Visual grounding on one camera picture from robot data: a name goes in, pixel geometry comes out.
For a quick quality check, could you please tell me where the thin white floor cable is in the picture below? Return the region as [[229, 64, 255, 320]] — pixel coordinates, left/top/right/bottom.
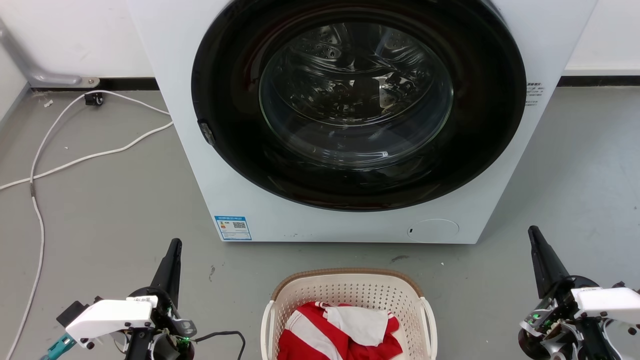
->
[[4, 90, 172, 360]]

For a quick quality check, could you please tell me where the white front-load washing machine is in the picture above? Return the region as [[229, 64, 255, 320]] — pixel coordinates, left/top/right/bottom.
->
[[127, 0, 598, 245]]

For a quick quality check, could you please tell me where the grey door latch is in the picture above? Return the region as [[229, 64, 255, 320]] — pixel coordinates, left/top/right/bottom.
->
[[198, 120, 216, 147]]

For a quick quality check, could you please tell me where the grey wall pipe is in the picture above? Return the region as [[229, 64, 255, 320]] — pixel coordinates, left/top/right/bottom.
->
[[0, 19, 100, 89]]

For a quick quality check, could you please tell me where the cream perforated laundry basket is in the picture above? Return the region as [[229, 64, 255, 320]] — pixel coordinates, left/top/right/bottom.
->
[[260, 268, 439, 360]]

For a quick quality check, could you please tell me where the black baseboard strip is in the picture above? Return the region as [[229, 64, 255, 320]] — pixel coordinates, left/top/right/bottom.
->
[[31, 77, 160, 92], [557, 75, 640, 88]]

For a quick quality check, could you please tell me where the thick white floor cable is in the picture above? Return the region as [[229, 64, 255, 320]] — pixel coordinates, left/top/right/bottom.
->
[[0, 121, 174, 191]]

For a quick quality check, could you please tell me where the glass door window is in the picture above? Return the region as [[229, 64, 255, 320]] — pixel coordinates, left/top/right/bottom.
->
[[258, 21, 454, 168]]

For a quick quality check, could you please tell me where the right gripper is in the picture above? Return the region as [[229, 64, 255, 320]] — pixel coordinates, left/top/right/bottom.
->
[[517, 226, 621, 360]]

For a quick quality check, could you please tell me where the red and white garment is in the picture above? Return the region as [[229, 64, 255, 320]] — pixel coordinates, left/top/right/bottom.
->
[[277, 301, 405, 360]]

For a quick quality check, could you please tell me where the small printed text sticker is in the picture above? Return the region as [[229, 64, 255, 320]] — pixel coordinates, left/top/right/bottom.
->
[[525, 82, 546, 107]]

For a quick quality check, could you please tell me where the round white filter cover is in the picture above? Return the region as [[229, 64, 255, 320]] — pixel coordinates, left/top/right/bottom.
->
[[406, 218, 460, 244]]

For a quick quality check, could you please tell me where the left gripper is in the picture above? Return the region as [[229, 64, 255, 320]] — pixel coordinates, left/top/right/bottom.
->
[[125, 238, 197, 360]]

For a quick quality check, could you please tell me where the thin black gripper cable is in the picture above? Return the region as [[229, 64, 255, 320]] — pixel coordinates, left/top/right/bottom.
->
[[194, 330, 247, 360]]

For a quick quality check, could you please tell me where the blue energy label sticker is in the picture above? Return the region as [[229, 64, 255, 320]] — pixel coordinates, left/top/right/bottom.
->
[[214, 215, 253, 241]]

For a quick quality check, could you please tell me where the black round washer door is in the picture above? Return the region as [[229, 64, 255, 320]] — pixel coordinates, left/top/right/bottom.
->
[[191, 0, 527, 212]]

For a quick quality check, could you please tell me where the teal plastic bracket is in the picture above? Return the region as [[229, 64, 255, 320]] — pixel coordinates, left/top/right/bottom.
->
[[40, 334, 77, 360]]

